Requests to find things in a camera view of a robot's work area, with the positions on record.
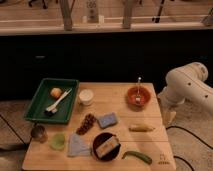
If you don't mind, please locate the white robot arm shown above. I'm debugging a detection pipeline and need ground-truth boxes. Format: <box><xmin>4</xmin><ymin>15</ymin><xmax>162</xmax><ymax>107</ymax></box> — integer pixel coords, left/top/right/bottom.
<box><xmin>157</xmin><ymin>62</ymin><xmax>213</xmax><ymax>126</ymax></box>

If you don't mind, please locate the white paper cup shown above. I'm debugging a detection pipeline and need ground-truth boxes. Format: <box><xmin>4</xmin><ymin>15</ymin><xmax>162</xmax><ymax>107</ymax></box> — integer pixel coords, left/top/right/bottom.
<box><xmin>79</xmin><ymin>89</ymin><xmax>94</xmax><ymax>106</ymax></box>

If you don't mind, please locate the green plastic cup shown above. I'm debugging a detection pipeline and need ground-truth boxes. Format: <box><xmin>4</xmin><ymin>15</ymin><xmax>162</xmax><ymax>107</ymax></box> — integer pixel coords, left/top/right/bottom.
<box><xmin>50</xmin><ymin>133</ymin><xmax>65</xmax><ymax>150</ymax></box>

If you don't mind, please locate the metal cup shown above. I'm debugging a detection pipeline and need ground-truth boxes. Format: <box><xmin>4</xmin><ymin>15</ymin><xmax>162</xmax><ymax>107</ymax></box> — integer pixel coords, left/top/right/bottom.
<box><xmin>31</xmin><ymin>125</ymin><xmax>48</xmax><ymax>143</ymax></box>

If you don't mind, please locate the orange bowl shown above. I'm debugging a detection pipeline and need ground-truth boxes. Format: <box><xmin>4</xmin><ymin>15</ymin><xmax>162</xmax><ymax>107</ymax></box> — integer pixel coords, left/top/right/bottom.
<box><xmin>126</xmin><ymin>86</ymin><xmax>151</xmax><ymax>107</ymax></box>

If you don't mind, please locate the metal spoon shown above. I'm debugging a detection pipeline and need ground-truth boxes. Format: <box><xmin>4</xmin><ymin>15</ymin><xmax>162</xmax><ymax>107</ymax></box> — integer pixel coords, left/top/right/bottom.
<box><xmin>135</xmin><ymin>77</ymin><xmax>141</xmax><ymax>103</ymax></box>

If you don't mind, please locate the green chili pepper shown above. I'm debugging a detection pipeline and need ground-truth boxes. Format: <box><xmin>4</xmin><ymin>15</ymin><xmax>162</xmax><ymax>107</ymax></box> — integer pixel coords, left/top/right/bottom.
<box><xmin>122</xmin><ymin>151</ymin><xmax>152</xmax><ymax>165</ymax></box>

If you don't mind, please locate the blue sponge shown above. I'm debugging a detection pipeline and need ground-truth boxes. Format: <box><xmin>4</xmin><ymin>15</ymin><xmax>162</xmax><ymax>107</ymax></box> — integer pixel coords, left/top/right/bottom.
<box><xmin>97</xmin><ymin>113</ymin><xmax>118</xmax><ymax>129</ymax></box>

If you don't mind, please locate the tan block on plate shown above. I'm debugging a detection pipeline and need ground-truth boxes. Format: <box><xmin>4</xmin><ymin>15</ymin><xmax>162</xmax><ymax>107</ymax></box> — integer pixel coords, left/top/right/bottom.
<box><xmin>96</xmin><ymin>136</ymin><xmax>119</xmax><ymax>158</ymax></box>

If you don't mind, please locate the light blue cloth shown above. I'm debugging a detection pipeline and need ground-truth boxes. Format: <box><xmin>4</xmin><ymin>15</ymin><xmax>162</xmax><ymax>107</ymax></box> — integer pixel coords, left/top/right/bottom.
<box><xmin>67</xmin><ymin>133</ymin><xmax>91</xmax><ymax>157</ymax></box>

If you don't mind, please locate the orange fruit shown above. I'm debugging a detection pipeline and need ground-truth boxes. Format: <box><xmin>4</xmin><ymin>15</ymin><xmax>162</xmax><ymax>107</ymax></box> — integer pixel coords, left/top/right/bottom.
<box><xmin>50</xmin><ymin>88</ymin><xmax>62</xmax><ymax>99</ymax></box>

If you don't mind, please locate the white brush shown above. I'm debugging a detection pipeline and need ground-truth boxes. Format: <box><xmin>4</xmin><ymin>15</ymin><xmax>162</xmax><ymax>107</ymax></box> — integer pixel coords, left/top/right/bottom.
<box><xmin>44</xmin><ymin>89</ymin><xmax>71</xmax><ymax>116</ymax></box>

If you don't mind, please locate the green plastic tray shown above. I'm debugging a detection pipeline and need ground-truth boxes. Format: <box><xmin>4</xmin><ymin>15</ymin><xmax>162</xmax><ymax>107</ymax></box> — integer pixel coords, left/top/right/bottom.
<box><xmin>24</xmin><ymin>78</ymin><xmax>79</xmax><ymax>124</ymax></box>

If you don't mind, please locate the black cable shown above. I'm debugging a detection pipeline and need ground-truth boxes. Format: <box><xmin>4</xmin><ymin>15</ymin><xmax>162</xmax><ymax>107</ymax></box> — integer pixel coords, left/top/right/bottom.
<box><xmin>165</xmin><ymin>125</ymin><xmax>213</xmax><ymax>171</ymax></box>

